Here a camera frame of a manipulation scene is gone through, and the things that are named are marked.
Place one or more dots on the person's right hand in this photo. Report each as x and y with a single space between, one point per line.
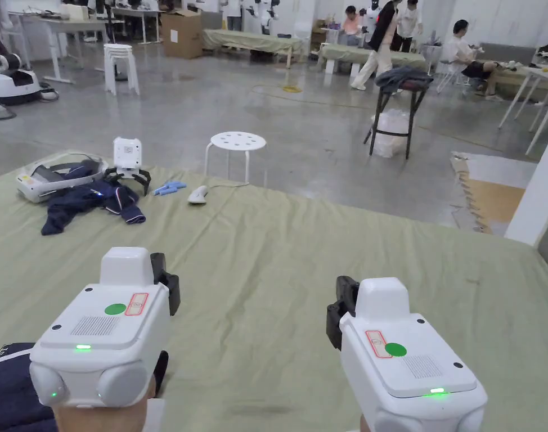
367 424

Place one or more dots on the dark blue garment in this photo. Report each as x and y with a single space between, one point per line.
76 207

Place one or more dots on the clear plastic bag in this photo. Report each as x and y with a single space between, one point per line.
391 130

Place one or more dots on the light blue small item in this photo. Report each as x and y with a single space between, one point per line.
168 188

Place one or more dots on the white desk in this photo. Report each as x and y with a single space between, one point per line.
62 24

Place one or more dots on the white and black robot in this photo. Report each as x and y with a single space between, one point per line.
8 76

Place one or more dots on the white headset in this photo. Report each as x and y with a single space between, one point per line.
35 182

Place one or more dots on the low bed with green sheet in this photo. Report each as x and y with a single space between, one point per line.
251 40
368 54

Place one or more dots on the brown carton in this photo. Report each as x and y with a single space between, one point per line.
181 33

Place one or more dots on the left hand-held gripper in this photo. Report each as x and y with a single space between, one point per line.
98 342

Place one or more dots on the flat cardboard sheets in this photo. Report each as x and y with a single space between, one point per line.
494 193

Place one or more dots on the spare hand-held gripper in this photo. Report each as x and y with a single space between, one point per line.
127 153

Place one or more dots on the grey cloth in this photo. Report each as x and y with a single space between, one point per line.
402 76

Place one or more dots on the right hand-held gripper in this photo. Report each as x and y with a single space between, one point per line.
413 373

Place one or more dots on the white humanoid robot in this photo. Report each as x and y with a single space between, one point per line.
268 15

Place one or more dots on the person's left forearm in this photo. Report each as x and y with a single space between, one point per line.
8 391

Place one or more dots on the bed with pale green sheet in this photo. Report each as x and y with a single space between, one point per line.
265 252

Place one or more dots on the stack of white stools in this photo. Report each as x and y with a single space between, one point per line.
118 51

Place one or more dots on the person's left hand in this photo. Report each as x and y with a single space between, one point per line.
98 418

